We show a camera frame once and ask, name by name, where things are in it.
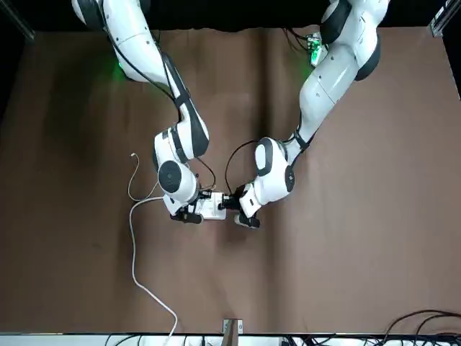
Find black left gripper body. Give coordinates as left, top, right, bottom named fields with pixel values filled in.
left=229, top=184, right=249, bottom=212

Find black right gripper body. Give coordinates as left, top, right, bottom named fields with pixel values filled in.
left=186, top=189, right=214, bottom=217

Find white power strip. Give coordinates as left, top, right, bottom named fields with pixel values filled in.
left=199, top=190, right=228, bottom=221

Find thin white charger cable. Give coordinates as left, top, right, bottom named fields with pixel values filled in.
left=127, top=153, right=170, bottom=203

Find thick white power strip cord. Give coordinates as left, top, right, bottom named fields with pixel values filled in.
left=128, top=195, right=179, bottom=340

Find aluminium post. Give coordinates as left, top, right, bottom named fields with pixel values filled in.
left=222, top=318, right=243, bottom=346

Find black left base cable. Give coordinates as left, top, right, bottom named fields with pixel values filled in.
left=283, top=27, right=314, bottom=51

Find aluminium frame profile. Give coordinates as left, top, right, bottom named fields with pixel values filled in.
left=428, top=0, right=455, bottom=37

